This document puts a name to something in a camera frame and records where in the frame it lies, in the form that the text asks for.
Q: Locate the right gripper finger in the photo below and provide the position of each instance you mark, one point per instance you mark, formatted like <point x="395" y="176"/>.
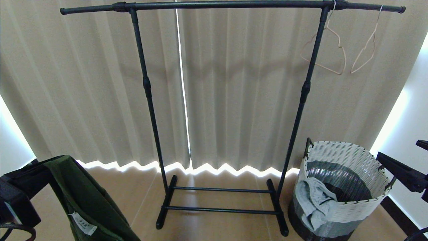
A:
<point x="411" y="177"/>
<point x="424" y="145"/>

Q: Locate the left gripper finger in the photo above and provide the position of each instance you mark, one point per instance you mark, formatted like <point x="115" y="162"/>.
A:
<point x="36" y="182"/>

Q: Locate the green long-sleeved shirt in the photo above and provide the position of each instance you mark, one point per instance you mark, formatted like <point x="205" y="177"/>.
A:
<point x="87" y="201"/>

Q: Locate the pink clothes hanger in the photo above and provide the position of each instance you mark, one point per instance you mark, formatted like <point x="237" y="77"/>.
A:
<point x="352" y="72"/>
<point x="341" y="73"/>

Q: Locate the pale grey shorts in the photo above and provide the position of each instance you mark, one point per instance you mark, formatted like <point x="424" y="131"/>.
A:
<point x="311" y="201"/>

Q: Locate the white laundry basket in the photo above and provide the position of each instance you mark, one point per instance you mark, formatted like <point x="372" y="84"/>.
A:
<point x="344" y="154"/>

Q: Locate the black clothes rack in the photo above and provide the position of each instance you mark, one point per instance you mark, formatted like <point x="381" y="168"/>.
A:
<point x="147" y="87"/>

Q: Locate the beige curtain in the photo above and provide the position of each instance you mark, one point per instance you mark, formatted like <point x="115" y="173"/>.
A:
<point x="234" y="100"/>

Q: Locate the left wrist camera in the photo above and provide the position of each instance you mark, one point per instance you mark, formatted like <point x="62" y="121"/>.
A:
<point x="23" y="214"/>

